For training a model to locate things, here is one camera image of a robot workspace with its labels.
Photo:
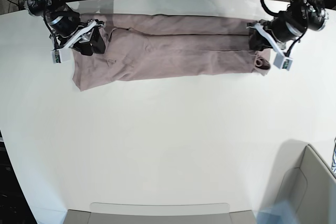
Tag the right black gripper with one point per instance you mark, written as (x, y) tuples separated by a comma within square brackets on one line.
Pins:
[(63, 23)]

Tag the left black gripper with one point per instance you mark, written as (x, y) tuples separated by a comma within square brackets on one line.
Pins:
[(289, 25)]

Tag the mauve pink T-shirt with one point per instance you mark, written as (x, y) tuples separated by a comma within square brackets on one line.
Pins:
[(140, 47)]

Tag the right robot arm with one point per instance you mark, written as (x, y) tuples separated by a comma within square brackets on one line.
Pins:
[(41, 7)]

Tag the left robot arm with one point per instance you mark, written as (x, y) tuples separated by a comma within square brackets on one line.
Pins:
[(316, 15)]

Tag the grey bin right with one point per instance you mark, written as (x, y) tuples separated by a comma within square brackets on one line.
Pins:
[(310, 188)]

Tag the blue blurred object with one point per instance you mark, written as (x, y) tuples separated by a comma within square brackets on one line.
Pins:
[(279, 213)]

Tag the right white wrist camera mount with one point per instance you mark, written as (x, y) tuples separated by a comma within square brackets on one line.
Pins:
[(86, 39)]

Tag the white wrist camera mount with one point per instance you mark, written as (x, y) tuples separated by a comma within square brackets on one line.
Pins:
[(86, 39), (281, 61)]

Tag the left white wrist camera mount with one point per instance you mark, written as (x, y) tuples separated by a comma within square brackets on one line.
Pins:
[(281, 61)]

